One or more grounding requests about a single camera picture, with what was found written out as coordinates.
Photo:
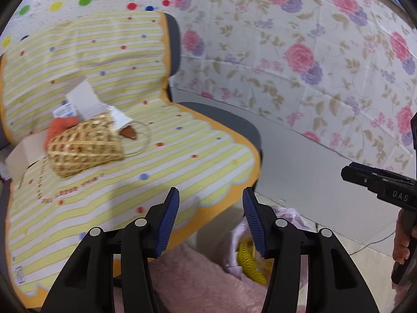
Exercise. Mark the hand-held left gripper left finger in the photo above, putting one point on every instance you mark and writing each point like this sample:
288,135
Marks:
167,221

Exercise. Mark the clear plastic bag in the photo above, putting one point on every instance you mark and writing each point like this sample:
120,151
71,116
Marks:
234,251

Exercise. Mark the person's right hand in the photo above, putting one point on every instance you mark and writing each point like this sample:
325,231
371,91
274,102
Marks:
402,238

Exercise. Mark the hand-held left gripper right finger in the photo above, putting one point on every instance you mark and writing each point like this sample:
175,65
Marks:
254,221

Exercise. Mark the grey office chair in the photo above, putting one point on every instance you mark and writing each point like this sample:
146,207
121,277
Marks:
228,120

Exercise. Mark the floral backdrop cloth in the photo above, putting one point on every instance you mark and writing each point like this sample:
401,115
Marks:
293,22

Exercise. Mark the white cardboard sheet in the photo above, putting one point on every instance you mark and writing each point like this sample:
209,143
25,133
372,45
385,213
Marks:
24,153

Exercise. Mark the yellow striped dotted cloth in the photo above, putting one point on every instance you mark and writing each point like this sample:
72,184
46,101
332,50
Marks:
163,81

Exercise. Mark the wicker basket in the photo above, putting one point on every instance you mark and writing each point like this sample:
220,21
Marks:
84,146

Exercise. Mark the white crumpled paper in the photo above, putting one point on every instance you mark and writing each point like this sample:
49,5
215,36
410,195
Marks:
119,117

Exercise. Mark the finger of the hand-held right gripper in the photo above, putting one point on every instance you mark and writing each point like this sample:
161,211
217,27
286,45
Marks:
378,171
358,177

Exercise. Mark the blue and white packet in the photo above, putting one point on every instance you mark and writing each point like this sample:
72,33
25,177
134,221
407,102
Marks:
65,109

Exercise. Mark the pink fluffy blanket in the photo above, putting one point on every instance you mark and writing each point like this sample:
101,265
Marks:
195,283

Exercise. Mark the orange crumpled bag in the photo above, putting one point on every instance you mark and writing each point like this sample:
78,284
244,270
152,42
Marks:
60,124

